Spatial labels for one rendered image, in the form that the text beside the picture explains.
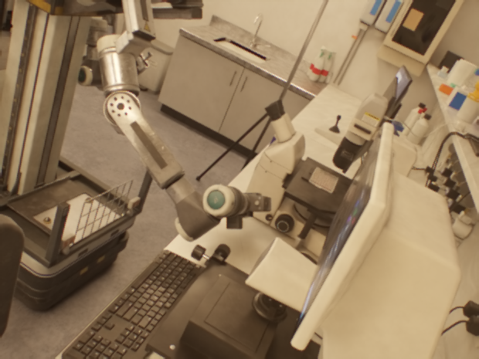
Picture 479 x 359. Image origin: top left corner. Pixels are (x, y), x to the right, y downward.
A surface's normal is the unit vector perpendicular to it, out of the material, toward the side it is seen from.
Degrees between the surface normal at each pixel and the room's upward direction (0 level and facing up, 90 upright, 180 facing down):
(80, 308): 0
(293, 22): 90
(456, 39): 90
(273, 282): 80
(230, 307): 0
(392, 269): 90
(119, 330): 5
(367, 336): 90
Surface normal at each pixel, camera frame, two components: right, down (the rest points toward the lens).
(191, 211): -0.23, 0.07
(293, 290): -0.15, 0.27
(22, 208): 0.38, -0.81
